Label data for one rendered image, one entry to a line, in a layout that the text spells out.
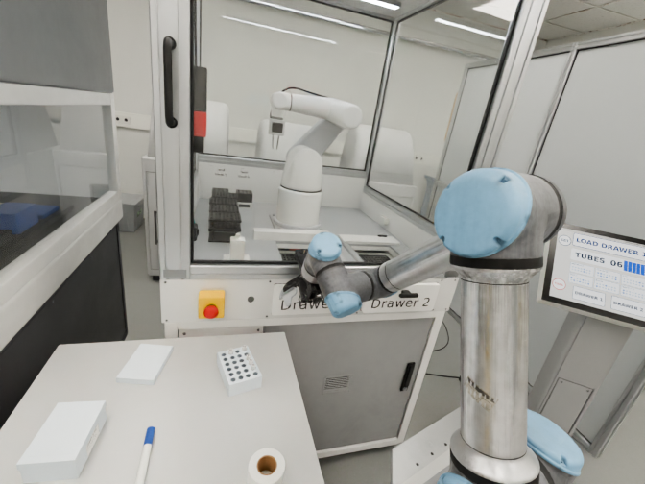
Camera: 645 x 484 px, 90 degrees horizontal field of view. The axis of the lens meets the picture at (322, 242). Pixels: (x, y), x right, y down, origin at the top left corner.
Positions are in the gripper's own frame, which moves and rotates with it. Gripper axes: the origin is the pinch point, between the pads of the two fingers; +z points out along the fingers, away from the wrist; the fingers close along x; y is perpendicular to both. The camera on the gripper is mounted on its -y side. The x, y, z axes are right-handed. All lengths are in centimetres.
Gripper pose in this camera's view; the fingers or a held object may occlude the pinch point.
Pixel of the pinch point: (302, 294)
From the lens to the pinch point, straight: 106.1
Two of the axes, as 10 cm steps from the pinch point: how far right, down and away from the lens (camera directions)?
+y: 1.9, 8.5, -4.9
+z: -2.0, 5.3, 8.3
